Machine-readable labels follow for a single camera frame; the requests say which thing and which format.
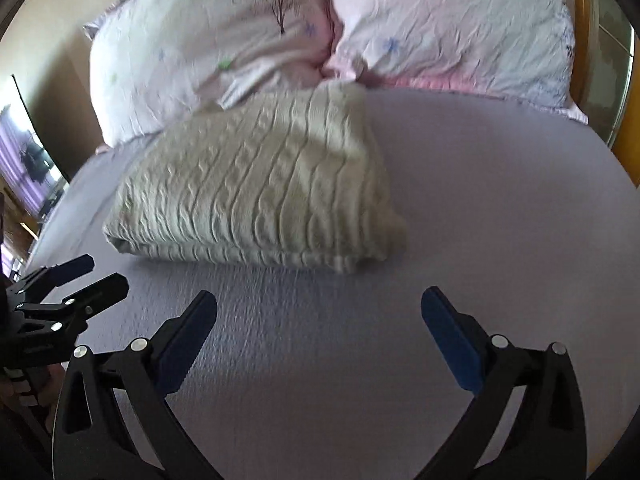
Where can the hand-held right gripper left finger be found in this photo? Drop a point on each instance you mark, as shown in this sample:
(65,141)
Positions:
(182,347)

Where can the white and pink pillow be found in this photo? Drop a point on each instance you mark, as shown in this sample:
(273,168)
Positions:
(460,30)

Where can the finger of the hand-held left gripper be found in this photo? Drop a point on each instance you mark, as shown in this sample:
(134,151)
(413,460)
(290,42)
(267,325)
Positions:
(70,269)
(102,292)

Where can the wooden cabinet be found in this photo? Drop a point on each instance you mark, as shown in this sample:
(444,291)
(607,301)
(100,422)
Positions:
(19,234)

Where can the flat screen television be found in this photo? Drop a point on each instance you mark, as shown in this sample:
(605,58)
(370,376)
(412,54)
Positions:
(25,155)

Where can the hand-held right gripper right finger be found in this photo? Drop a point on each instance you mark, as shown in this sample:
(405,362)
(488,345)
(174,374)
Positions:
(450,347)

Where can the window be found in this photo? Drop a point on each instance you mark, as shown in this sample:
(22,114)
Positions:
(617,70)

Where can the wooden headboard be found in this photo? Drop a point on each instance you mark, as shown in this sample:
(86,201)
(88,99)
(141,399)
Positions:
(582,35)

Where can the grey bed sheet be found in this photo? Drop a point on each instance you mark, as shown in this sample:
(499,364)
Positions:
(475,210)

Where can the white tree-print pillow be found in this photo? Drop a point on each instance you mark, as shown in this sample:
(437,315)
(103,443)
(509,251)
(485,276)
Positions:
(200,40)

